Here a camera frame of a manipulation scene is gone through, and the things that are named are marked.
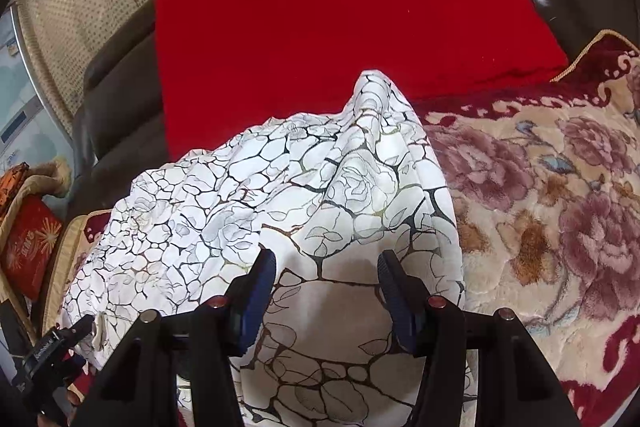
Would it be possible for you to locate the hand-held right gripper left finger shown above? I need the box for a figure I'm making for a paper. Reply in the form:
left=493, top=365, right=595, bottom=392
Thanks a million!
left=70, top=248, right=278, bottom=427

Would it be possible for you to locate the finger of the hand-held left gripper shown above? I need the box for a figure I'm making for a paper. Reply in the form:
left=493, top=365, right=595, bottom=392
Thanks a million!
left=52, top=314, right=96, bottom=352

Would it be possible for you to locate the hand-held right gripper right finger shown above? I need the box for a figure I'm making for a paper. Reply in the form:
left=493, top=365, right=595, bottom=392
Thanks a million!
left=376, top=250, right=581, bottom=427

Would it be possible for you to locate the white black-patterned coat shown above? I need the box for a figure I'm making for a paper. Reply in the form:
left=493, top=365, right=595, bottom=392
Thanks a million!
left=62, top=69, right=478, bottom=427

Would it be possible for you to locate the red gift box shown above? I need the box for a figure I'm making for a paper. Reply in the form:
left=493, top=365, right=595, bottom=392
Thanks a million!
left=0, top=194, right=63, bottom=300

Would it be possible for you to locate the orange patterned cloth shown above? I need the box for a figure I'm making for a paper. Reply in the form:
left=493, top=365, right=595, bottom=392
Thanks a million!
left=0, top=162, right=31, bottom=218

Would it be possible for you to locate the floral sofa mat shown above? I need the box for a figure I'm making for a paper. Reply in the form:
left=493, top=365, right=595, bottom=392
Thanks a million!
left=40, top=29, right=640, bottom=427

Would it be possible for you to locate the silver refrigerator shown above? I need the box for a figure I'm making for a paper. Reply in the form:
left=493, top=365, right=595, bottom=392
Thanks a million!
left=0, top=4, right=76, bottom=188

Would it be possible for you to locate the red blanket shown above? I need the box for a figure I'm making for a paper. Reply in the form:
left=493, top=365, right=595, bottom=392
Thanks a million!
left=154, top=0, right=571, bottom=162

